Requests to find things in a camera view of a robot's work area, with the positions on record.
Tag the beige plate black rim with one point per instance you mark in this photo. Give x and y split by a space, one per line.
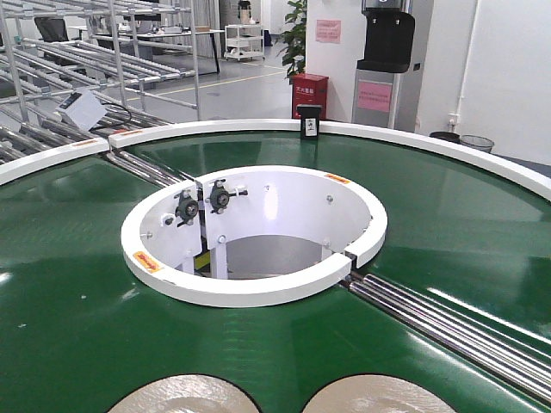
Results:
374 393

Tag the red fire equipment box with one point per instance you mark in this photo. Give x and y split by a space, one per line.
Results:
309 89

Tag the steel conveyor rollers left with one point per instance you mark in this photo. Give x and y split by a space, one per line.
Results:
160 176

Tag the steel conveyor rollers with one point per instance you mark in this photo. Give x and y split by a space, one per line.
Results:
503 356
160 176

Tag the green potted plant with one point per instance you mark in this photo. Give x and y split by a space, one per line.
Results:
294 38

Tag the black water dispenser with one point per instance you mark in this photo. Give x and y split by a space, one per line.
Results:
387 56

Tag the white rolling cart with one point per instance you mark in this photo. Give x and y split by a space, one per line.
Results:
243 42

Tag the metal roller rack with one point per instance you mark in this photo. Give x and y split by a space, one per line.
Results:
51 48

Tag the beige plate left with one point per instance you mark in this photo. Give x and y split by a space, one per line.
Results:
187 393

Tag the white controller box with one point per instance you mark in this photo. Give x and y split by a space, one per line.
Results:
81 109

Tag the green conveyor belt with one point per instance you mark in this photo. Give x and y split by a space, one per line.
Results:
79 331

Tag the white outer conveyor rim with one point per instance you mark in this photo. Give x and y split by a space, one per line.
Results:
533 181

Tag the steel conveyor rollers right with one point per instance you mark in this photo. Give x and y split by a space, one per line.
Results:
503 356

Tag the black sensor bracket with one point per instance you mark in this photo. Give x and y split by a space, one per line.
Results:
309 120

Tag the pink wall notice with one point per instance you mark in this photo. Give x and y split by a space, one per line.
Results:
328 31

